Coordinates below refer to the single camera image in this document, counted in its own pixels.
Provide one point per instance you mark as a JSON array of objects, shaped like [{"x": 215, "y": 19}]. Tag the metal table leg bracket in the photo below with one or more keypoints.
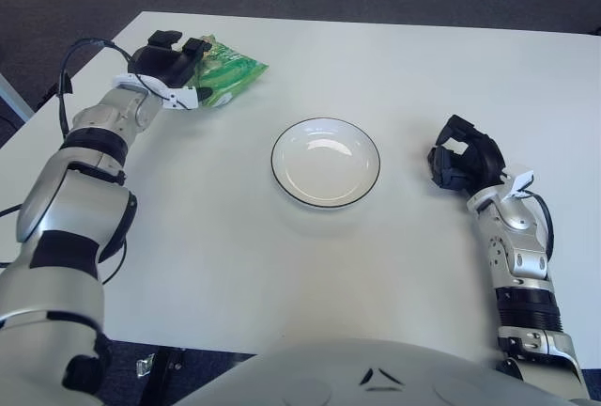
[{"x": 145, "y": 364}]

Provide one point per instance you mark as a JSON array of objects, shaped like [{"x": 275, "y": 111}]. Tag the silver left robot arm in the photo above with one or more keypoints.
[{"x": 56, "y": 199}]

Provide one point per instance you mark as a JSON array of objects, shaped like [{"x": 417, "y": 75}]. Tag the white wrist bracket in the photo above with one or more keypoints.
[
  {"x": 519, "y": 182},
  {"x": 183, "y": 96}
]

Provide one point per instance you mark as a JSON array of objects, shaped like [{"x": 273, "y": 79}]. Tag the green chips snack bag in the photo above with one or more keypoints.
[{"x": 230, "y": 72}]

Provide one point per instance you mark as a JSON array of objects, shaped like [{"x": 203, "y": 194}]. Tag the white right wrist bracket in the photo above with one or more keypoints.
[{"x": 519, "y": 182}]

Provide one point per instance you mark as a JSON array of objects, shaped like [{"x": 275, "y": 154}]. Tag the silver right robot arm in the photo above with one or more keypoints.
[{"x": 526, "y": 260}]

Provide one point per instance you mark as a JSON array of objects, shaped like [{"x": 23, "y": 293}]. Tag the black table leg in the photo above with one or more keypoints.
[{"x": 164, "y": 378}]

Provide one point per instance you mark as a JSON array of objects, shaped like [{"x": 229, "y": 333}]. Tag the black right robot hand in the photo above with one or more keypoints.
[{"x": 483, "y": 157}]

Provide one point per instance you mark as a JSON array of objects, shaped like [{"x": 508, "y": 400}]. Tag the white plate black rim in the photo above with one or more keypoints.
[{"x": 324, "y": 166}]

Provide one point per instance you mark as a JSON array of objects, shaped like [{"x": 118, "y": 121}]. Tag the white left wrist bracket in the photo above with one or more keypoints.
[{"x": 183, "y": 96}]

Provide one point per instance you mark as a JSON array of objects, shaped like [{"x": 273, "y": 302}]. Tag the white neighbouring desk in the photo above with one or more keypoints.
[{"x": 11, "y": 96}]

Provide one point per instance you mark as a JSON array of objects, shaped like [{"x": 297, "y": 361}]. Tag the grey robot torso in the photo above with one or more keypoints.
[{"x": 305, "y": 373}]

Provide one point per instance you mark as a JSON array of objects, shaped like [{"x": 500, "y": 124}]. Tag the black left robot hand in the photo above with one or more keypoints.
[{"x": 159, "y": 60}]

